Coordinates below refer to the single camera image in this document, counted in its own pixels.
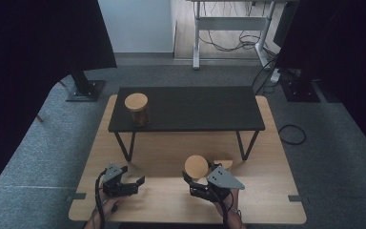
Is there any person's right hand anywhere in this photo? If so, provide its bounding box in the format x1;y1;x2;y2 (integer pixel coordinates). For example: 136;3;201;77
213;189;242;220

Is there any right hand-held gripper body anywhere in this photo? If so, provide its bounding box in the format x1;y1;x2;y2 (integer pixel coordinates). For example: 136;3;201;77
189;165;246;203

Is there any white power strip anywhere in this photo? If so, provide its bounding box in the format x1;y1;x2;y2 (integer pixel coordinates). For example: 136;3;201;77
270;68;282;84

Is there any looped black cable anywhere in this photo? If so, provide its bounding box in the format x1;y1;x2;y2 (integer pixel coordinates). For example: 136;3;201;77
277;124;307;146

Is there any right hand-held gripper black cable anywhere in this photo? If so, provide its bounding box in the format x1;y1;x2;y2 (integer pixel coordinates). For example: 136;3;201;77
209;187;234;229

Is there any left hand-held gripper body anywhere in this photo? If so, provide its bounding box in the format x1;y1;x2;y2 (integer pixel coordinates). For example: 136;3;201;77
102;162;139;198

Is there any glass jar with wooden lid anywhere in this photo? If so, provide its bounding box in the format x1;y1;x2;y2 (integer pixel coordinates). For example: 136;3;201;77
124;92;151;128

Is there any black stand with square base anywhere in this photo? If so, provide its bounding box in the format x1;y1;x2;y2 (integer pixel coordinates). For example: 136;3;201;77
279;70;321;103
66;68;107;103

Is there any left hand-held gripper black cable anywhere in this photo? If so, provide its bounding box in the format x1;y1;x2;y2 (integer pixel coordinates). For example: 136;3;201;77
94;169;110;229

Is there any white metal desk frame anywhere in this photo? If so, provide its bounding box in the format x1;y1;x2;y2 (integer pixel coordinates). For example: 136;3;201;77
192;0;279;71

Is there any tangle of black floor cables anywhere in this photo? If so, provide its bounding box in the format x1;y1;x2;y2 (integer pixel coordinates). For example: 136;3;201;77
198;1;279;53

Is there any black shelf with metal legs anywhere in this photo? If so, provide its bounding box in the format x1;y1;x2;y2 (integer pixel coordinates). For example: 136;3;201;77
108;85;266;162

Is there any grey table bracket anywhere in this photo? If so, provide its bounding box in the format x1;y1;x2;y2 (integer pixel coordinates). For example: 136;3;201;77
66;192;87;202
288;195;309;203

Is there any hand-held gripper black cable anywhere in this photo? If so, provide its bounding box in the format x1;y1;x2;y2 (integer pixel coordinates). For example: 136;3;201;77
94;169;110;229
209;187;234;229

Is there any black curtain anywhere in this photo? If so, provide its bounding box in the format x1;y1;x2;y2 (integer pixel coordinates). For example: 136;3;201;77
0;0;118;204
274;0;366;165

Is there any wooden cylinder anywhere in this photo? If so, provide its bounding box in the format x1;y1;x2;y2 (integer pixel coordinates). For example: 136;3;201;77
213;159;234;171
184;155;210;180

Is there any person's left hand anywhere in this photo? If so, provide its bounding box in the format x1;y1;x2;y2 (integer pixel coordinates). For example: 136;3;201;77
91;196;120;220

